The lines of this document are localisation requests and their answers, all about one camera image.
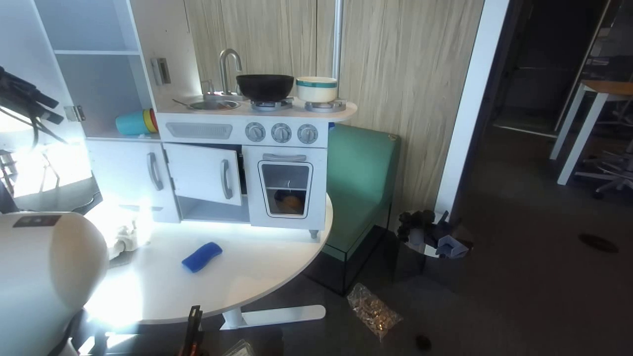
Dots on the grey office chair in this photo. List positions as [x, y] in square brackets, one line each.
[613, 171]

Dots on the clear plastic bag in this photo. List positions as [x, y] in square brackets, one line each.
[372, 309]

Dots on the white toy oven door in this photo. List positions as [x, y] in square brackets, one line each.
[285, 159]

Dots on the silver door hinge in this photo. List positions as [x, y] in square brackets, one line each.
[73, 114]

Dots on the blue sponge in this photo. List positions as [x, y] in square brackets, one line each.
[200, 258]

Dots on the black framed glass case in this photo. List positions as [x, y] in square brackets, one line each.
[358, 260]

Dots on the black bin with clutter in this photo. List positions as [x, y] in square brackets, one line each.
[431, 238]

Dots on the white pillar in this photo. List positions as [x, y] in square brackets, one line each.
[471, 100]

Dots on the crumpled white wrapper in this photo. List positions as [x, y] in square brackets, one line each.
[124, 238]

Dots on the green upholstered bench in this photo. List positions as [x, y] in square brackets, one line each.
[358, 171]

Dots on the red and black tool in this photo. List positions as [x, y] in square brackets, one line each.
[192, 329]

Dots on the red small object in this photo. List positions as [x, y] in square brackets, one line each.
[150, 121]

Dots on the small white cabinet door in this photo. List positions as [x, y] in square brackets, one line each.
[200, 175]

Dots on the teal plastic cup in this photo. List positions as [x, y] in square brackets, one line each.
[130, 123]

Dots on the wooden desk with white legs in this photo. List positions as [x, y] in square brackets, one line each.
[585, 119]

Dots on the silver toy sink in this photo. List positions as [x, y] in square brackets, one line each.
[209, 102]

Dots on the black bowl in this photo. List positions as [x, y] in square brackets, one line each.
[265, 86]

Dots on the white lower fridge door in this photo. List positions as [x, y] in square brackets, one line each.
[134, 179]

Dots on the round white table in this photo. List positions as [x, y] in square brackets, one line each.
[217, 278]

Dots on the white toy play kitchen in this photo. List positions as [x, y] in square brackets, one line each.
[198, 114]

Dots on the silver toy faucet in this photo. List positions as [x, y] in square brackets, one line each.
[227, 62]

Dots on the grey stove knob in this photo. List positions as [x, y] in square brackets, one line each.
[306, 133]
[255, 131]
[281, 133]

